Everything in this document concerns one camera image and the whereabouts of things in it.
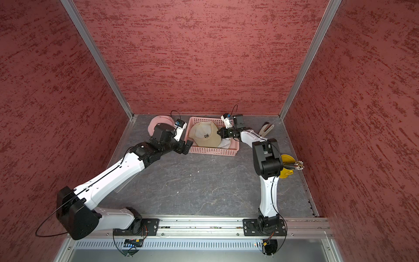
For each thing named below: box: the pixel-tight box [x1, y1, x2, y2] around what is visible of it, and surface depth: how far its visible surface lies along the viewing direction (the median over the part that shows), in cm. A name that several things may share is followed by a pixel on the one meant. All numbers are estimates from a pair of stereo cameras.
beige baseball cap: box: [188, 121, 222, 148], surface depth 108 cm
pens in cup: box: [282, 160, 305, 171], surface depth 79 cm
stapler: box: [258, 121, 275, 138], surface depth 113 cm
